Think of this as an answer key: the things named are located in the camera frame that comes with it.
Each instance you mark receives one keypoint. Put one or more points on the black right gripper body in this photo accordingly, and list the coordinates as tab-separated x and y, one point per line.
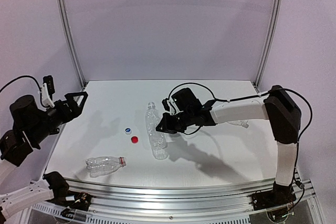
174	123

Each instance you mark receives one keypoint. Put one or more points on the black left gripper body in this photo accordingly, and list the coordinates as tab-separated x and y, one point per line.
66	107

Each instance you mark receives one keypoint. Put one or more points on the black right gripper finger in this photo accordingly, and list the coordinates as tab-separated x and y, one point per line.
164	129
167	120

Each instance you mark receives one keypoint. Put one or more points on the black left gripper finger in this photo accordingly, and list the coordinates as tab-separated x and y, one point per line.
74	111
76	100

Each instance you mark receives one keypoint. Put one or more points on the red bottle cap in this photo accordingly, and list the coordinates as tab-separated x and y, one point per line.
134	139

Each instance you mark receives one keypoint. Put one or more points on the white blue bottle cap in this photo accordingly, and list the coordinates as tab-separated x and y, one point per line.
128	131

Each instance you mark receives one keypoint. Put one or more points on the clear bottle with red ring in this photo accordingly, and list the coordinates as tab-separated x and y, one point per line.
104	165

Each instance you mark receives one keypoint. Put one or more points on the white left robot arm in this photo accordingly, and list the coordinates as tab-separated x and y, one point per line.
31	126

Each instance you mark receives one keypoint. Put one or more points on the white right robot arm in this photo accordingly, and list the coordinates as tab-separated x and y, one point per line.
183	109

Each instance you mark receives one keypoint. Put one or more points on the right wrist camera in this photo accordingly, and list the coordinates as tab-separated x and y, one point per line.
168	106

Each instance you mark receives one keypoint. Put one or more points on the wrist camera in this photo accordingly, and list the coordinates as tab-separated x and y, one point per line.
168	106
47	91

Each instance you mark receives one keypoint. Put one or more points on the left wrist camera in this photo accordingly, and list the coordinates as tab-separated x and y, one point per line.
47	91

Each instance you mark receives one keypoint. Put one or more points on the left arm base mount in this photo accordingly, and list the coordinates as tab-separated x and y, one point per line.
63	196

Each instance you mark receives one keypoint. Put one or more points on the aluminium front table rail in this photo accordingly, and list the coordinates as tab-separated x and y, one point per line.
210	204

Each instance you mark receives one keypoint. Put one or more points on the left aluminium frame post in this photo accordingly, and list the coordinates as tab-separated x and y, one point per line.
70	42

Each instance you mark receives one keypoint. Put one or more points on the aluminium frame post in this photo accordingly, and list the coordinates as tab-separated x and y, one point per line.
268	43
70	42

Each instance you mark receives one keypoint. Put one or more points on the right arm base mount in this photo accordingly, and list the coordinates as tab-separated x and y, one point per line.
279	202

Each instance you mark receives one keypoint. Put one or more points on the right aluminium frame post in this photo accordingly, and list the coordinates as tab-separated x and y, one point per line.
268	43

